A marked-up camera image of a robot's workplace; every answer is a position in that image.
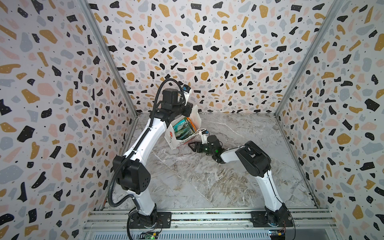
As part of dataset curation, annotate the orange pink candy packet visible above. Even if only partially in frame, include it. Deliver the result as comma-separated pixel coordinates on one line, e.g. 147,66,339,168
185,117,197,135

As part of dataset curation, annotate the white paper bag with flower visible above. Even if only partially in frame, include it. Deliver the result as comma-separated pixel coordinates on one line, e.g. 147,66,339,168
165,106,207,150

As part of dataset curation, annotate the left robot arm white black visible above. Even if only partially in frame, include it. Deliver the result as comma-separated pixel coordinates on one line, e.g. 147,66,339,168
107,89,193,228

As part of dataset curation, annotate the green candy packet in bag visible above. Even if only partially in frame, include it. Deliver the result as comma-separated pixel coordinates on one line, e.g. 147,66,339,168
173,118,193,141

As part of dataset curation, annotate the green circuit board left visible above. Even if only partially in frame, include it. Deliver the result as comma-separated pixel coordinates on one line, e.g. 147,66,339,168
139,231,160,240

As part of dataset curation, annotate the circuit board right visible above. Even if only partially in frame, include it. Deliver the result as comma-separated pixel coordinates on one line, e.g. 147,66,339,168
269,230,286,240

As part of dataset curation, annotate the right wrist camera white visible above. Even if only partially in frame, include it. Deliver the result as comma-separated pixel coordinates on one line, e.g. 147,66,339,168
200,130,210,144

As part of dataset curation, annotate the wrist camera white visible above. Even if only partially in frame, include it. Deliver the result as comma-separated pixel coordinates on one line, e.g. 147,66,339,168
183,84,191,105
200,130,210,144

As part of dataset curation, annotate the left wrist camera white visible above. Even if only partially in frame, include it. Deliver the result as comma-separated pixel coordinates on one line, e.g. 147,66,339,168
183,84,191,105

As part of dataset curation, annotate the black corrugated cable conduit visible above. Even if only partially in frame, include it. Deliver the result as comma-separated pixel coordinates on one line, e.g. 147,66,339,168
107,77,187,240

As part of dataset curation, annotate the left aluminium corner post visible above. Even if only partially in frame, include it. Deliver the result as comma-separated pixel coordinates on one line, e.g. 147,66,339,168
78,0,138,119

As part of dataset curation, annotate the aluminium corner post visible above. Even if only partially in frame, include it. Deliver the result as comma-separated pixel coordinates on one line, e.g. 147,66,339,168
274,0,343,119
78,0,138,119

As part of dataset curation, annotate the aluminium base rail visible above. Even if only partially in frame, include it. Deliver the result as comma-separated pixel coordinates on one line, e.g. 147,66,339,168
83,208,342,240

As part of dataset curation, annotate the right aluminium corner post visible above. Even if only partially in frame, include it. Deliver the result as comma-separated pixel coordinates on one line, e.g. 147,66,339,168
274,0,343,119

